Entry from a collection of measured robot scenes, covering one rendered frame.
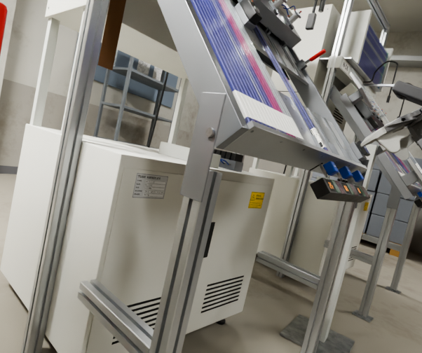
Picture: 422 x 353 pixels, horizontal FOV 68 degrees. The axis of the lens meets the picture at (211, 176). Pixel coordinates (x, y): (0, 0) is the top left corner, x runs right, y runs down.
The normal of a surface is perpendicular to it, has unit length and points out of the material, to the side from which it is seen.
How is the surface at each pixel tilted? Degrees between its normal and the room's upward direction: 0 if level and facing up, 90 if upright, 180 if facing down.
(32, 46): 90
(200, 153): 90
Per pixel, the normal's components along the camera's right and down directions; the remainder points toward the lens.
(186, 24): -0.66, -0.09
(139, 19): 0.72, 0.22
